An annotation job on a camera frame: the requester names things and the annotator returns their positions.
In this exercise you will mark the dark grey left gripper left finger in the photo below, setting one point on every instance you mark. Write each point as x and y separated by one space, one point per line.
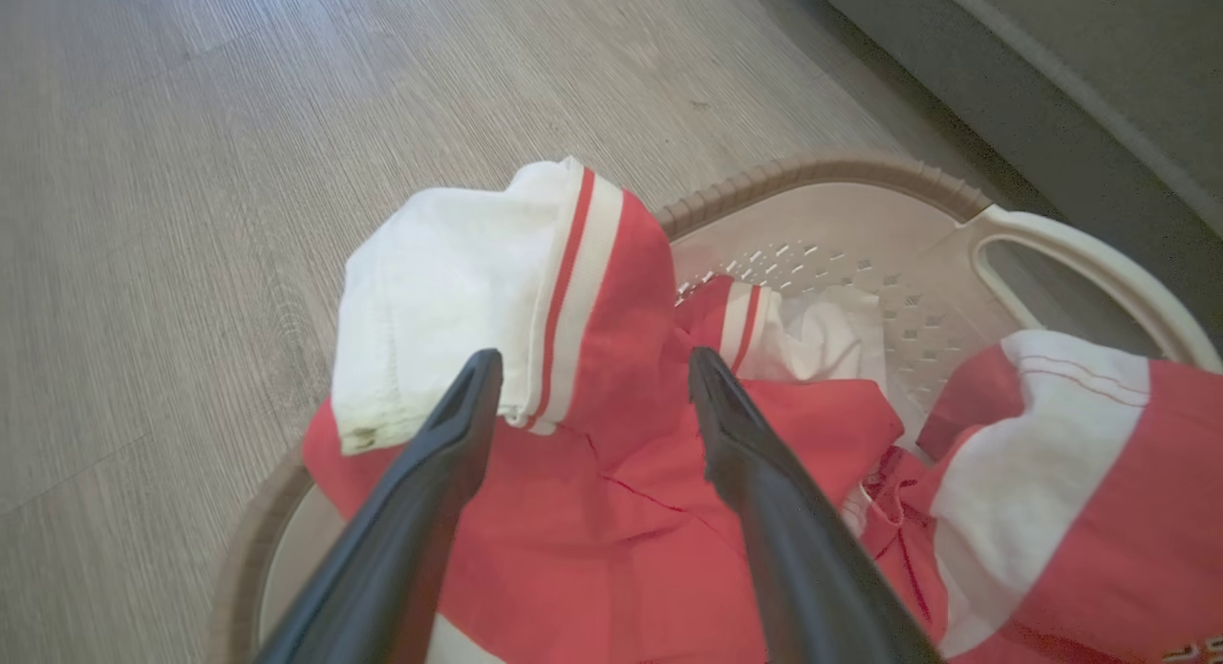
401 530

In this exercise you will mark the red and white garment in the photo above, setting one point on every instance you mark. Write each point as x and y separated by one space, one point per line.
611 511

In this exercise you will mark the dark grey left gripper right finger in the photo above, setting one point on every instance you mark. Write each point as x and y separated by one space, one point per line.
793 549

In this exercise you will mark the grey fabric sofa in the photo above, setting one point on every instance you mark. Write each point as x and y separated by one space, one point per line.
1099 72

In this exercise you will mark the beige plastic laundry basket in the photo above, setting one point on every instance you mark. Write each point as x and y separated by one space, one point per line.
860 234

